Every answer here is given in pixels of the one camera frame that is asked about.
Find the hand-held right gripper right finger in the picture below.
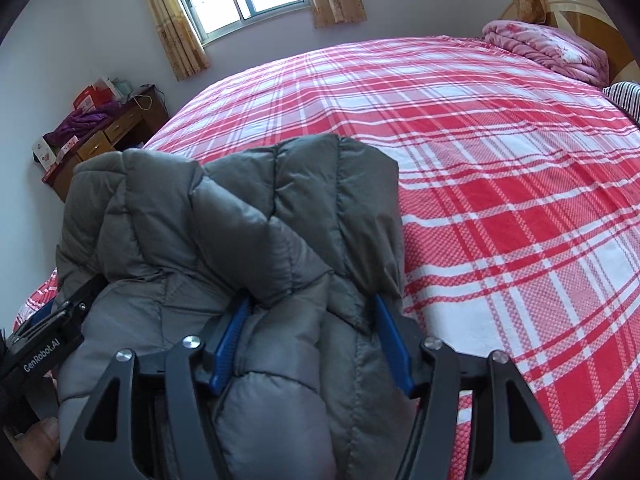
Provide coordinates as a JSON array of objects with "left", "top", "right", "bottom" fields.
[{"left": 372, "top": 294, "right": 573, "bottom": 480}]

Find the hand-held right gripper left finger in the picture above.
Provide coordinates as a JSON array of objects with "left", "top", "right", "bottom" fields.
[{"left": 55, "top": 297, "right": 251, "bottom": 480}]

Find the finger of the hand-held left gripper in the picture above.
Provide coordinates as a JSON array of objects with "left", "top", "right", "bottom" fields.
[{"left": 52, "top": 272, "right": 108, "bottom": 318}]

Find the grey puffer jacket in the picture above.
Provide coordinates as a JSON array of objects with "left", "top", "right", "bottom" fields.
[{"left": 52, "top": 135, "right": 421, "bottom": 480}]

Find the person's left hand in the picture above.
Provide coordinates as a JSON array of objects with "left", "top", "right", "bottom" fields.
[{"left": 2, "top": 416, "right": 62, "bottom": 480}]

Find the white box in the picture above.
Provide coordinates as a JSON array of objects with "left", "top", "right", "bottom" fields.
[{"left": 31, "top": 137, "right": 58, "bottom": 171}]

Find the wooden desk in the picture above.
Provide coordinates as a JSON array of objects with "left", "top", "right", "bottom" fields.
[{"left": 42, "top": 85, "right": 171, "bottom": 203}]

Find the purple cloth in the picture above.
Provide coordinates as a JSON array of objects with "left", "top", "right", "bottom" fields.
[{"left": 44, "top": 101, "right": 121, "bottom": 147}]

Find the bed with red plaid sheet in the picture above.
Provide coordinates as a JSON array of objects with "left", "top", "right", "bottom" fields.
[{"left": 15, "top": 35, "right": 640, "bottom": 480}]

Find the red box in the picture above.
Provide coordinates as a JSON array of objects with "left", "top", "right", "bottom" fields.
[{"left": 73, "top": 85, "right": 113, "bottom": 113}]

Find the pale green bag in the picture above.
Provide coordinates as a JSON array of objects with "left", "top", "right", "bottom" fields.
[{"left": 97, "top": 77, "right": 133, "bottom": 106}]

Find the pink folded quilt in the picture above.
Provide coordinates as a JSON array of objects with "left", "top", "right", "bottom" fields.
[{"left": 482, "top": 20, "right": 611, "bottom": 86}]

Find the striped pillow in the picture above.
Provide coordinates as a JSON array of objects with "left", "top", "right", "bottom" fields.
[{"left": 602, "top": 81, "right": 640, "bottom": 121}]

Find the wooden headboard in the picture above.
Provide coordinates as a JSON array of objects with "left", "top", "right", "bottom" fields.
[{"left": 500, "top": 0, "right": 640, "bottom": 86}]

